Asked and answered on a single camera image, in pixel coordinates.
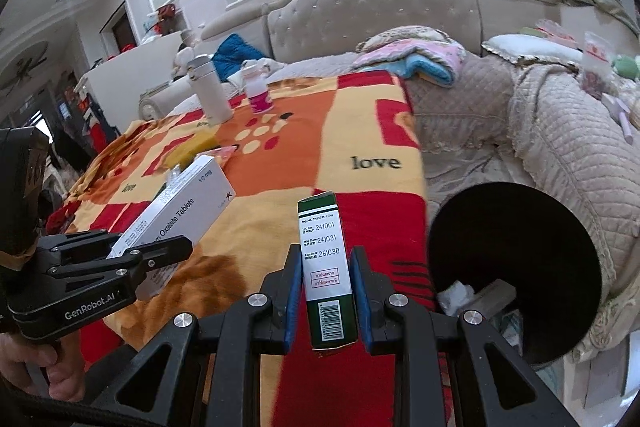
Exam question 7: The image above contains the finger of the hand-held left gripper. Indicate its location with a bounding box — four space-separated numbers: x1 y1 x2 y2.
32 229 126 258
47 234 194 281

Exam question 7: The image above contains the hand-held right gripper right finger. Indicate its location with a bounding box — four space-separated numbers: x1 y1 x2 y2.
350 246 573 427

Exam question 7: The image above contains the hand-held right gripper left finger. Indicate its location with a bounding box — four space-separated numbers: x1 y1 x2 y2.
82 244 306 427

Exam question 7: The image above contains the dark green medicine box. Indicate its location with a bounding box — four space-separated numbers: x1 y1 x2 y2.
297 191 360 352

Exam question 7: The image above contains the white medicine box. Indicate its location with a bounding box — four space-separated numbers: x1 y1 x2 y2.
107 154 237 303

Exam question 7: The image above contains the white tissue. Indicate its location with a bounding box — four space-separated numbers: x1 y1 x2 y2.
437 284 475 317

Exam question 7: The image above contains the white and blue box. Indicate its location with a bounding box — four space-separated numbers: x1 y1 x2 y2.
472 279 518 320

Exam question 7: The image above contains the black trash bin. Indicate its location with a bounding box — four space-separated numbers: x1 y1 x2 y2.
429 181 603 365

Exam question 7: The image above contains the teal medicine box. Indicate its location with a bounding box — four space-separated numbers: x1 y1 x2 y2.
500 312 526 348

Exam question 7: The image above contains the person's left hand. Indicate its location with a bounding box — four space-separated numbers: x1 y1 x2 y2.
0 334 84 403

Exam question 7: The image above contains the pink packet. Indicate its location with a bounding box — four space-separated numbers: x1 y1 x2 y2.
207 145 242 168

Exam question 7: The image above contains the ceiling fan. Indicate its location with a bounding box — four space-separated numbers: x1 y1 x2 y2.
0 57 49 98

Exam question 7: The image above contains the white thermos bottle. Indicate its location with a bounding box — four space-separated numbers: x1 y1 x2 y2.
186 54 234 124

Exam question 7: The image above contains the white cabinet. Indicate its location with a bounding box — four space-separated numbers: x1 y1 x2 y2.
75 27 193 138

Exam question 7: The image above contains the red and yellow printed blanket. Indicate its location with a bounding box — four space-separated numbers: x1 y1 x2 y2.
47 71 453 427

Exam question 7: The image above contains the pill bottle with pink label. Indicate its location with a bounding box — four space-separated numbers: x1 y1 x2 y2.
241 61 273 114

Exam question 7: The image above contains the white plush toy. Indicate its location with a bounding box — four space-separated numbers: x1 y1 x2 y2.
172 44 197 80

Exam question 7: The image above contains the blue cloth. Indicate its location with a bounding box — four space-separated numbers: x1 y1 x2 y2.
212 33 271 82

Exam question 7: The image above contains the red decoration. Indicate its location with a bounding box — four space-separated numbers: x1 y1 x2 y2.
155 4 179 28

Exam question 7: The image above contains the light blue towel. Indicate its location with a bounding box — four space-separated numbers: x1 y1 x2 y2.
390 54 459 86

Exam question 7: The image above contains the pink folded blanket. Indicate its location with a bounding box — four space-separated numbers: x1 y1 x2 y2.
352 38 467 82

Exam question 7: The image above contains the beige patterned pillow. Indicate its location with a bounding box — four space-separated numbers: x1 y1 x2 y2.
362 25 451 52

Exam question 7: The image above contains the beige tufted headboard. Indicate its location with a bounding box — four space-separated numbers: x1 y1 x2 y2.
200 0 563 64

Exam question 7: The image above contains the white pillow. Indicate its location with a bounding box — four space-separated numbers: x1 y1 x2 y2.
482 33 586 68

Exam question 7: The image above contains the clear plastic bag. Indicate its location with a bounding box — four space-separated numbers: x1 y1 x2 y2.
582 32 614 100

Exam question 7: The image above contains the green plush toy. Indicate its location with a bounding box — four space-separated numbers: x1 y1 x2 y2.
612 54 640 80

